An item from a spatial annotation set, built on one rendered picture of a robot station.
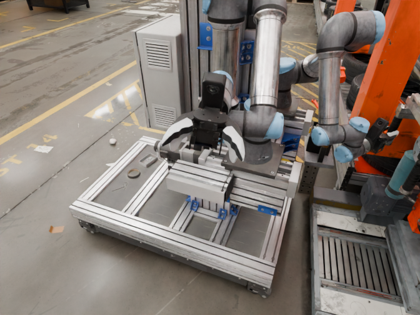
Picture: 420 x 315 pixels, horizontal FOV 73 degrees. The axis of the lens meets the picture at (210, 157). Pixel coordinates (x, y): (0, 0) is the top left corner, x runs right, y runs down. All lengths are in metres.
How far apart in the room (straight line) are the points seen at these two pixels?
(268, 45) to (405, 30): 0.90
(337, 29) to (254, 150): 0.52
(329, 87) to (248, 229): 0.91
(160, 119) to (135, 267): 0.90
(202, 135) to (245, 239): 1.12
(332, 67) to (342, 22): 0.15
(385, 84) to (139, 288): 1.69
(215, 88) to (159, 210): 1.32
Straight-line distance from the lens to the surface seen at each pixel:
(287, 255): 1.89
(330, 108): 1.18
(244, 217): 1.75
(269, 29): 0.88
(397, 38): 1.64
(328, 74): 1.17
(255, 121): 0.78
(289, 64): 1.50
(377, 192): 1.86
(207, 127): 0.58
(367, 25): 1.24
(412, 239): 1.97
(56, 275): 1.97
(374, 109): 1.76
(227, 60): 0.98
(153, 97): 1.38
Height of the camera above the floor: 1.54
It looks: 38 degrees down
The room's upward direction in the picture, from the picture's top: straight up
